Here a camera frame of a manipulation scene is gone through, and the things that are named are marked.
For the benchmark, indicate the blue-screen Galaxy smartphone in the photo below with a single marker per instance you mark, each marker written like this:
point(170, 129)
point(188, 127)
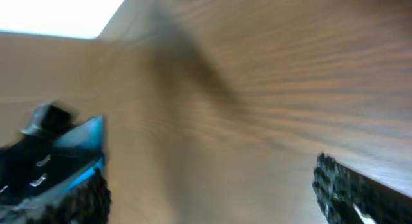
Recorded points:
point(64, 162)

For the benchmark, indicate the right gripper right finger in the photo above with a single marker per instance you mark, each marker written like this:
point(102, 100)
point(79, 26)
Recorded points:
point(344, 196)

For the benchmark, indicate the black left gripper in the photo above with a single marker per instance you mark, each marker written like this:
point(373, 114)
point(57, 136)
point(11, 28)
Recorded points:
point(50, 120)

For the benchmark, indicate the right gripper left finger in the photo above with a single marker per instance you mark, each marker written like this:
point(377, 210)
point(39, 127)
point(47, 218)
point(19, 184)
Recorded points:
point(87, 204)

